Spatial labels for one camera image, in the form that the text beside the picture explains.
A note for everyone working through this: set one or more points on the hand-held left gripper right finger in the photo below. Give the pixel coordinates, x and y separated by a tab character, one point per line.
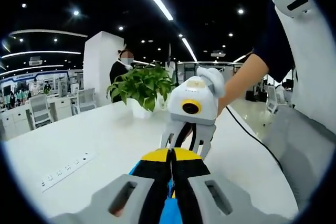
215	195

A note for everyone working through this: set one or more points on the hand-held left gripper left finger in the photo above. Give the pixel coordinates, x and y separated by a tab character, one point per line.
123	195

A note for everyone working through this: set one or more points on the green potted plant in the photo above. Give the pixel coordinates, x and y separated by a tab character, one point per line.
143	85

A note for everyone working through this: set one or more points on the person's body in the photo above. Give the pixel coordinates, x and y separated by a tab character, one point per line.
309	82

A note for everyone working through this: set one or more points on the white office desk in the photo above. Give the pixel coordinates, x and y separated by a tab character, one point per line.
15	119

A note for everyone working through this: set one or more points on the white table socket strip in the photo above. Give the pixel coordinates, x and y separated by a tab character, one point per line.
68	170

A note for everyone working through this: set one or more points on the white table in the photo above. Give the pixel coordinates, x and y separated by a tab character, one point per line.
105	134

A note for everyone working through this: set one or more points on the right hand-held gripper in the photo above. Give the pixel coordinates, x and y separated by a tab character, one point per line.
193	95

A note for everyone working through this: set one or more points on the person's right forearm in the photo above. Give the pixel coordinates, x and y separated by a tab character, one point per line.
244	79

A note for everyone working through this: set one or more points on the white office chair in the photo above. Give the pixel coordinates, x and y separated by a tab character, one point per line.
273	100
39	110
86	100

